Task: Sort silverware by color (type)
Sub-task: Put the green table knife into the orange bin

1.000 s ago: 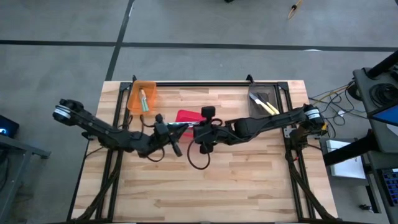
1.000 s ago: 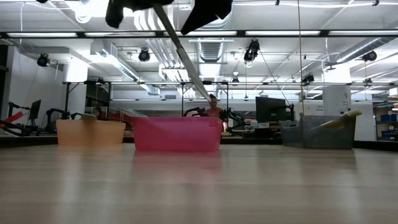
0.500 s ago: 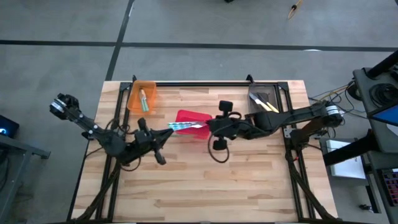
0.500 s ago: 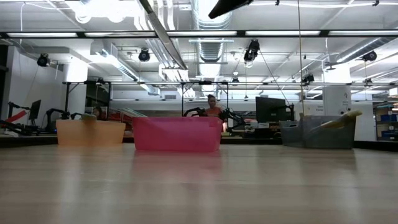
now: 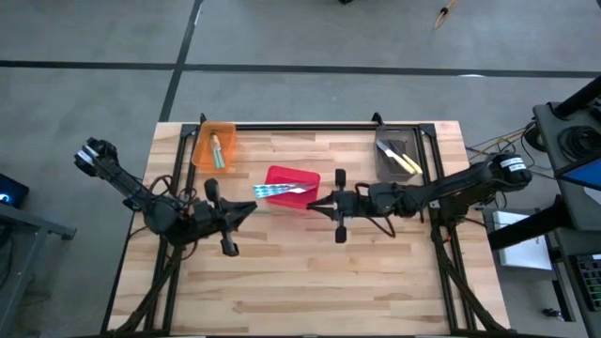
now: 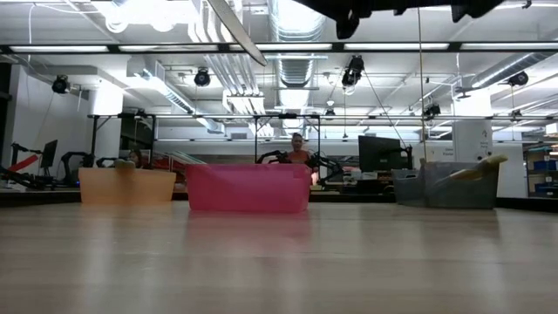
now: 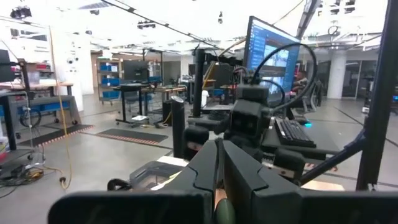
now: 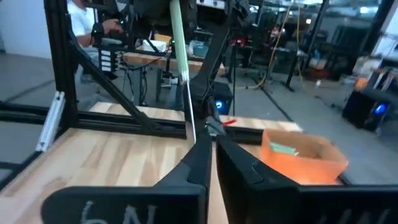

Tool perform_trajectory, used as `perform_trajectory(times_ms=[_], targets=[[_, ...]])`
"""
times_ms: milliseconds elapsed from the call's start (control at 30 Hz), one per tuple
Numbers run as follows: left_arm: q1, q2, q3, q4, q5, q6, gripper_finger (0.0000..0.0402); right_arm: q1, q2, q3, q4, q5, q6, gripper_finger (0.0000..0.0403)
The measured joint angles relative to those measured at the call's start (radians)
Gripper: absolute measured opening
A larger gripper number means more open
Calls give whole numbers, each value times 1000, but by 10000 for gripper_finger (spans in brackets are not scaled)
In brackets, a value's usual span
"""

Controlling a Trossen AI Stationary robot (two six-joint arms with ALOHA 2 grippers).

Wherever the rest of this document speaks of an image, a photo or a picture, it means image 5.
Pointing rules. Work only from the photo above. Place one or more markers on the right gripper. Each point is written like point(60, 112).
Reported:
point(342, 206)

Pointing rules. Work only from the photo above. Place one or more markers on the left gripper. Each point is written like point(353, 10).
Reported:
point(225, 211)

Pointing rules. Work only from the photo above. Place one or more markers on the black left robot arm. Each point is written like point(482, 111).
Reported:
point(124, 180)

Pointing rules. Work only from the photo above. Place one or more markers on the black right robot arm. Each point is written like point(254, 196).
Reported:
point(451, 185)

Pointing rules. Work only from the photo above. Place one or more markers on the pink-red plastic bin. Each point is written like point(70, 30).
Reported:
point(291, 174)

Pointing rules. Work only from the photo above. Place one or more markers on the orange plastic bin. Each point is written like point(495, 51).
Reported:
point(206, 157)

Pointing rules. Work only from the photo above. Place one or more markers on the grey plastic bin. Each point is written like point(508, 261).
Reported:
point(408, 136)

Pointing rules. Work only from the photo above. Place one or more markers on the white box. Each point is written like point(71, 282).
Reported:
point(521, 249)

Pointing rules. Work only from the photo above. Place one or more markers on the grey metal stand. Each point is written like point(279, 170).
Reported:
point(28, 220)

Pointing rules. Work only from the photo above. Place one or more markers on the grey equipment cart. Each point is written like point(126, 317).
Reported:
point(547, 141)

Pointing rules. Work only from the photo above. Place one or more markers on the dark device with blue light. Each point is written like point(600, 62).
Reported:
point(11, 190)

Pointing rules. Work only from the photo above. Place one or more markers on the small black object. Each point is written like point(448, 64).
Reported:
point(551, 313)

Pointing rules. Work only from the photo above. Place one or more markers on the blue panel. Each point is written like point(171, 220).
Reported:
point(587, 176)

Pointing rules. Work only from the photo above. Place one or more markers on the keyboard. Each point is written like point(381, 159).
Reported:
point(591, 281)

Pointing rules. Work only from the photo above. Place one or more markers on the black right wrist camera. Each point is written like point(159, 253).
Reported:
point(361, 203)

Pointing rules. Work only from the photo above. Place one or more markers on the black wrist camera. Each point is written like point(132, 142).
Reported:
point(361, 203)
point(199, 213)

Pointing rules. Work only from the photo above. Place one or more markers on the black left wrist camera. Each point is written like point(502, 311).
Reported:
point(199, 213)

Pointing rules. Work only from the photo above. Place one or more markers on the black aluminium table frame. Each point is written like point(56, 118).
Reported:
point(328, 127)

